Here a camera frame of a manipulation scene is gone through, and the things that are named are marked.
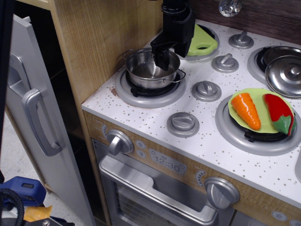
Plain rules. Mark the orange toy carrot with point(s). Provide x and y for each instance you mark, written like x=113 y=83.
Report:
x=246 y=109

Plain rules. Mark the silver oven dial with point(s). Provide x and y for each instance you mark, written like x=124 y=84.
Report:
x=221 y=193
x=119 y=142

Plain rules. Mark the oven clock display panel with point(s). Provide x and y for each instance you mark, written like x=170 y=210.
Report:
x=167 y=162

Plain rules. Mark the front left black burner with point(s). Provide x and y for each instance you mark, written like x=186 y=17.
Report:
x=143 y=92

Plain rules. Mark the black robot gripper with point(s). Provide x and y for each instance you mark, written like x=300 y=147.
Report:
x=178 y=27

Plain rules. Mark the grey stove knob front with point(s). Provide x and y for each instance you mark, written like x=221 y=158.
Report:
x=182 y=124

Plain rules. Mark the silver oven dial left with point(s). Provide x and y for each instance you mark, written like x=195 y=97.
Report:
x=119 y=142

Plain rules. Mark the black burner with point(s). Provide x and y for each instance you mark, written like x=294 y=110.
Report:
x=261 y=137
x=143 y=92

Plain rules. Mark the light green plastic plate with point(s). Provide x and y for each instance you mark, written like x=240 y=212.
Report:
x=256 y=95

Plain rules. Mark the silver oven door handle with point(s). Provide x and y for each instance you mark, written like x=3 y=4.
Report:
x=138 y=195

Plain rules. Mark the grey stove knob back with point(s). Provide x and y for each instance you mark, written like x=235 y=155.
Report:
x=241 y=41

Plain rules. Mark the front right black burner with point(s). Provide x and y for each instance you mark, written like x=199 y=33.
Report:
x=261 y=137

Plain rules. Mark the stainless steel pot lid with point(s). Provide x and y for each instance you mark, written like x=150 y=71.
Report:
x=283 y=76

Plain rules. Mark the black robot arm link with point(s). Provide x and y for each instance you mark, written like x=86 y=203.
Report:
x=7 y=8

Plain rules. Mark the blue plastic device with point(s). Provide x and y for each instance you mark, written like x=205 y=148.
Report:
x=30 y=191

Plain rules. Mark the grey stove knob upper middle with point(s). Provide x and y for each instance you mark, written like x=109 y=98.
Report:
x=225 y=64

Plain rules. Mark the grey fridge door handle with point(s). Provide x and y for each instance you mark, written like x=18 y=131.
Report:
x=29 y=104

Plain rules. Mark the grey stove knob lower middle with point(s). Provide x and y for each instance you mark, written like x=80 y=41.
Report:
x=206 y=91

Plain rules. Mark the green plastic cutting board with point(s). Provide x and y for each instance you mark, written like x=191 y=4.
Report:
x=202 y=43

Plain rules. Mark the silver oven dial right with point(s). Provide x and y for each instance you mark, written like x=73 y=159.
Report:
x=221 y=193

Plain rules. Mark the grey fridge door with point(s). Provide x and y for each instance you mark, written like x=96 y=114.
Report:
x=26 y=71

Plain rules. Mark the clear crystal faucet knob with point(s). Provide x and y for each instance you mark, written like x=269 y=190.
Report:
x=230 y=8

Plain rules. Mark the small stainless steel pot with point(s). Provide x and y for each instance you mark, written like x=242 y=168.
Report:
x=144 y=73

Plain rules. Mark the steel pot on back burner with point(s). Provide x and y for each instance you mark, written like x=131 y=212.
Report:
x=272 y=53

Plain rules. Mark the grey stove knob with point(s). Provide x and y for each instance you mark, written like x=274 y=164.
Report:
x=182 y=124
x=241 y=41
x=206 y=91
x=225 y=64

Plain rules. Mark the red toy chili pepper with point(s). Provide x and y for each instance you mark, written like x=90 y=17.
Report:
x=281 y=116

